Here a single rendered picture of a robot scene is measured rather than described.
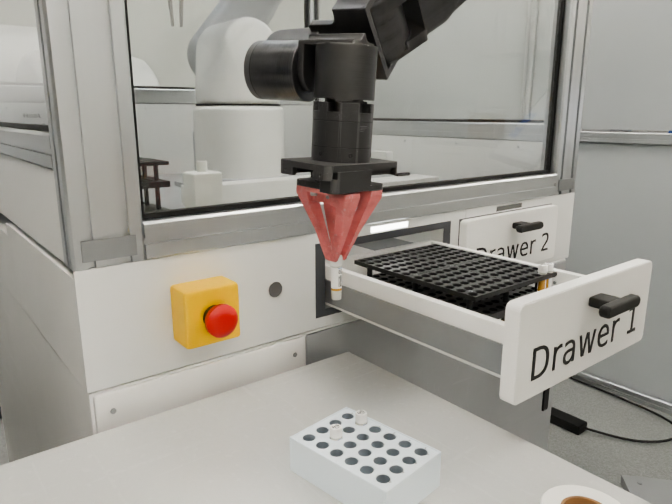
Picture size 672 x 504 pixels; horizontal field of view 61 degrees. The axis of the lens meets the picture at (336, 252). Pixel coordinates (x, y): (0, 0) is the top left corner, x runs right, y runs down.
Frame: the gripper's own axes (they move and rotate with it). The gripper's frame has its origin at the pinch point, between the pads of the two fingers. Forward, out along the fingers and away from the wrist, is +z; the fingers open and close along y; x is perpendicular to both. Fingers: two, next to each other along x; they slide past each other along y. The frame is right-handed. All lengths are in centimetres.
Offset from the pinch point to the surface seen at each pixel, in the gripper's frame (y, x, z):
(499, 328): -13.1, 12.1, 7.9
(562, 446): -142, -19, 96
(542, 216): -70, -8, 5
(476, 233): -49, -11, 7
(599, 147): -196, -40, -3
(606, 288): -27.6, 17.9, 4.9
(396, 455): 0.5, 9.7, 18.2
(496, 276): -27.6, 4.1, 6.9
